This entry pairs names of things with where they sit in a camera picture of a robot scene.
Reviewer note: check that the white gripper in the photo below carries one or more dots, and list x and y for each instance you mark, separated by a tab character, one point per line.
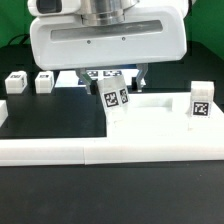
148	34

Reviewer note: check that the white square table top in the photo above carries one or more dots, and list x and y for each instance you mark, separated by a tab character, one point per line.
159	114

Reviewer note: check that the white sheet with tags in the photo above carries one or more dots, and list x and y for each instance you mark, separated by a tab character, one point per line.
70	79

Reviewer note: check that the white U-shaped fence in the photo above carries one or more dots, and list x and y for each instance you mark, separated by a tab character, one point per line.
108	150

